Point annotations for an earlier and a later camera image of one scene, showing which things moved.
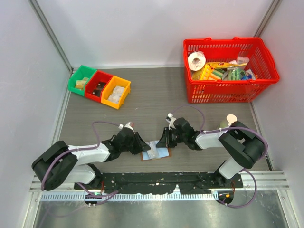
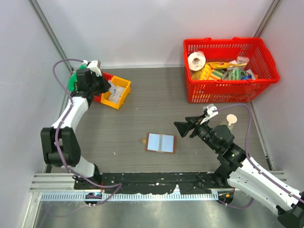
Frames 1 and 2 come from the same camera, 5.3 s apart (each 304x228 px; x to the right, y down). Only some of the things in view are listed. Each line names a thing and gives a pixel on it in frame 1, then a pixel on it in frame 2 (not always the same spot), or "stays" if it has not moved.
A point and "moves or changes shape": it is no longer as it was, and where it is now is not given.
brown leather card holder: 155,153 moves or changes shape
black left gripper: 141,145 to 106,86
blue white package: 249,75 stays
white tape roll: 196,61 stays
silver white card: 114,98 stays
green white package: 233,73 stays
